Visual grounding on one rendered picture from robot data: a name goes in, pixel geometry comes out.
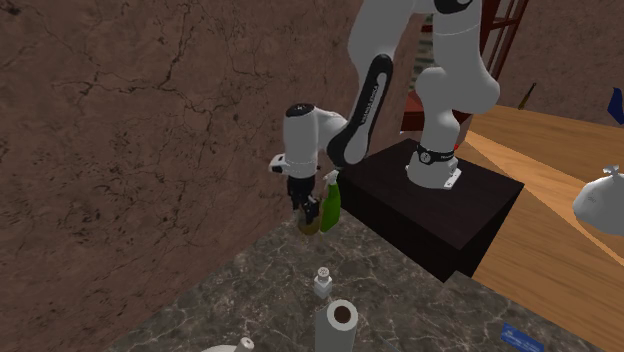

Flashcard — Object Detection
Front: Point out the olive yellow round object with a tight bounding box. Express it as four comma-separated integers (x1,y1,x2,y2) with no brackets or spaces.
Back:
296,214,323,237

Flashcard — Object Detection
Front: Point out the blue flat box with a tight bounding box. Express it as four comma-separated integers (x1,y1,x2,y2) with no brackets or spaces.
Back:
499,322,546,352

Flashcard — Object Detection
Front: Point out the dark robot stand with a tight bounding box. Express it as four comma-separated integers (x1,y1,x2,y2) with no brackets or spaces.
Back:
335,138,526,284

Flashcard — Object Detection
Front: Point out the blue object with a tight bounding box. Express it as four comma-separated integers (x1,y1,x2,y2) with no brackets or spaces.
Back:
607,87,624,126

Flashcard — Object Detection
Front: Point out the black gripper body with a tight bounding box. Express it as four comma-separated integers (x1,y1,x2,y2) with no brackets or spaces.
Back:
286,174,318,205

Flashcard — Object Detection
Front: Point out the white paper towel roll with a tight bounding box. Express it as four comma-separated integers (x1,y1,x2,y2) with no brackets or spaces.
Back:
314,299,360,352

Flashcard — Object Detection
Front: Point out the green spray bottle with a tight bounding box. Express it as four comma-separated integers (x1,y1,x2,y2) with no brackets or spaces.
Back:
319,169,343,235

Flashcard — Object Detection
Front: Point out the white round pot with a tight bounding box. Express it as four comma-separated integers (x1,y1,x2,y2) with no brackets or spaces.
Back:
199,336,256,352

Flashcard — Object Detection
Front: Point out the white salt shaker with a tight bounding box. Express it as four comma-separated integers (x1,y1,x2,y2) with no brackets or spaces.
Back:
312,265,334,300

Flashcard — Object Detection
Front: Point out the white tied garbage bag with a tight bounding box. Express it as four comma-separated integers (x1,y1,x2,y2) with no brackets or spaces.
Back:
572,164,624,238

